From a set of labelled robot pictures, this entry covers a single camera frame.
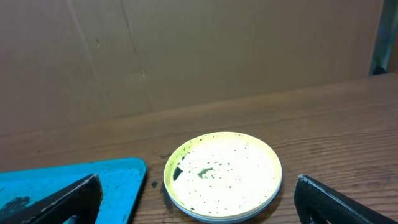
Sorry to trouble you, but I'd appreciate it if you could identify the white round plate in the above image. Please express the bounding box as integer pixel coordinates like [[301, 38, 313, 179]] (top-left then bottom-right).
[[164, 185, 284, 223]]

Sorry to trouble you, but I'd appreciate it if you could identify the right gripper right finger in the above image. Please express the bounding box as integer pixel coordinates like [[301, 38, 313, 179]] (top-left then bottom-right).
[[294, 174, 397, 224]]

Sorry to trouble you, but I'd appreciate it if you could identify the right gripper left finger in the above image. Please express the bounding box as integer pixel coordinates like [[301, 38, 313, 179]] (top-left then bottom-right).
[[1, 174, 103, 224]]

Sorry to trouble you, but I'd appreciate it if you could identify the yellow-green round plate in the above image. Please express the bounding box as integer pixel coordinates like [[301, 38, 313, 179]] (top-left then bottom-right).
[[163, 132, 282, 218]]

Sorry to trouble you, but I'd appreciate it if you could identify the teal plastic serving tray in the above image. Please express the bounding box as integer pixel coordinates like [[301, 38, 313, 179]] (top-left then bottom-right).
[[1, 157, 147, 224]]

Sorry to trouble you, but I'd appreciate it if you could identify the grey metal post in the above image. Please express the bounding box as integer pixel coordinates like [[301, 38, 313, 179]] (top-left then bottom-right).
[[369, 0, 397, 76]]

